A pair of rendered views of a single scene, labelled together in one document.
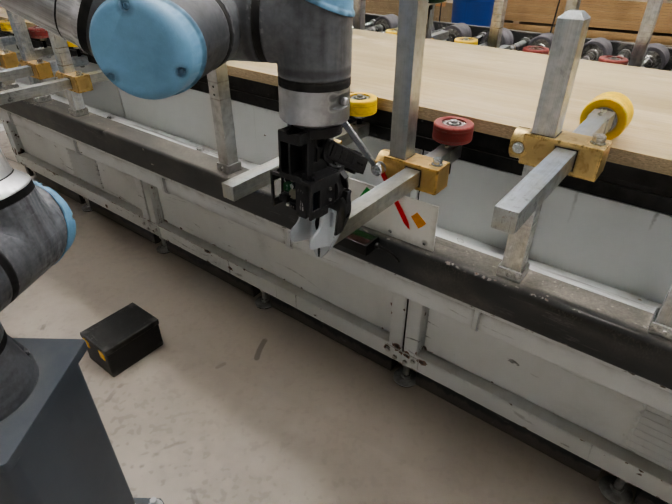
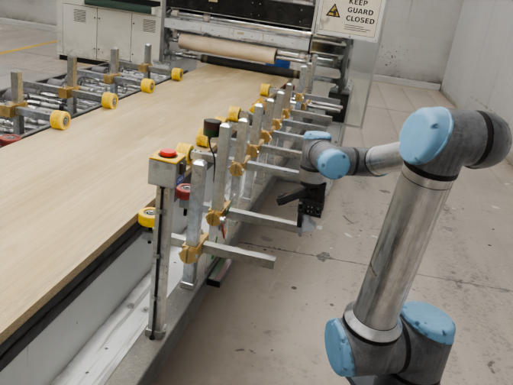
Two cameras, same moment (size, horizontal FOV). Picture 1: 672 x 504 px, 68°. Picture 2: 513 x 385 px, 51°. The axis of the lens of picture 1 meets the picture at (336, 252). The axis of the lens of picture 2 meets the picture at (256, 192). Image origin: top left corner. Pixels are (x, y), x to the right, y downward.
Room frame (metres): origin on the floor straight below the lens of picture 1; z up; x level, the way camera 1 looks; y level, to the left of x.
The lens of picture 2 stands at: (1.55, 1.45, 1.65)
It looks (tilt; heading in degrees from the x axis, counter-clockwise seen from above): 22 degrees down; 243
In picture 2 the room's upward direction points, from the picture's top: 8 degrees clockwise
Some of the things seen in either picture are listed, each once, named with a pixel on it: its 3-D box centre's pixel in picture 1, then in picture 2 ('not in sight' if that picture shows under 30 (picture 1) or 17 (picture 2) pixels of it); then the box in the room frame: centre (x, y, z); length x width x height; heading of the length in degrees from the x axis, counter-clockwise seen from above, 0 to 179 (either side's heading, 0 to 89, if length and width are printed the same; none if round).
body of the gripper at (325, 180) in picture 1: (311, 166); (311, 197); (0.62, 0.03, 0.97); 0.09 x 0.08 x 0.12; 142
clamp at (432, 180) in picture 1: (411, 169); (217, 211); (0.88, -0.15, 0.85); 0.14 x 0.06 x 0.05; 53
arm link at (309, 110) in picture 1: (316, 104); (312, 174); (0.62, 0.02, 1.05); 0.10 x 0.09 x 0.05; 52
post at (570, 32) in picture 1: (536, 173); (237, 177); (0.74, -0.32, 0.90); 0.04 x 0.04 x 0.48; 53
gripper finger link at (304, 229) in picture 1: (304, 230); (305, 227); (0.62, 0.05, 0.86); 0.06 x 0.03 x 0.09; 142
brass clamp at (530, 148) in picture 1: (557, 150); (240, 165); (0.72, -0.34, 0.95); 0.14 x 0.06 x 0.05; 53
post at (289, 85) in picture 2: not in sight; (283, 125); (0.13, -1.12, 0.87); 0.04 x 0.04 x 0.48; 53
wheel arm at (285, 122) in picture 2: not in sight; (279, 121); (0.25, -0.95, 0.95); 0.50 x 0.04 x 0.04; 143
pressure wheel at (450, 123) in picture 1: (450, 147); (185, 201); (0.97, -0.24, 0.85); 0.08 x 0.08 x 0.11
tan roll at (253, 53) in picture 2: not in sight; (251, 53); (-0.26, -2.53, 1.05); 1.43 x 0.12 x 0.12; 143
